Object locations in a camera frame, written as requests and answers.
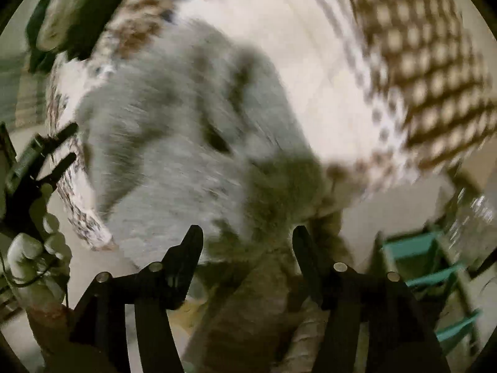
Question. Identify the clear plastic bag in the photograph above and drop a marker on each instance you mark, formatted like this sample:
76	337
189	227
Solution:
473	221

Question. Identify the floral bedspread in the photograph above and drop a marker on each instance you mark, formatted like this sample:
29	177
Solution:
310	66

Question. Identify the person's legs in beige pants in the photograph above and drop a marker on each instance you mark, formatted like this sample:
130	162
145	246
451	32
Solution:
252	318

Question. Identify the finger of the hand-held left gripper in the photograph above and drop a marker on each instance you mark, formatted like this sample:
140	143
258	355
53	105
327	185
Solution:
62	133
64	164

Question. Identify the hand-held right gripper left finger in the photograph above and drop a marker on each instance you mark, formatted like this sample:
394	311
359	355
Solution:
186	264

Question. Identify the person's left hand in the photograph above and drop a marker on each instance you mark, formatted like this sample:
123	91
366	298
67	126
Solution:
27	258

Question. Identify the striped grey curtain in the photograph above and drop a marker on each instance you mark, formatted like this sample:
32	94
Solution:
19	89

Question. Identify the teal storage rack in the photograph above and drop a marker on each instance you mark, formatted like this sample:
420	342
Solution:
411	248

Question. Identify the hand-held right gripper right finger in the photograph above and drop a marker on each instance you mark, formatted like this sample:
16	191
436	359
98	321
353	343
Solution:
310	272

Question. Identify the grey fleece pants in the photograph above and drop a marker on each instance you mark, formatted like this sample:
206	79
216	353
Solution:
163	143

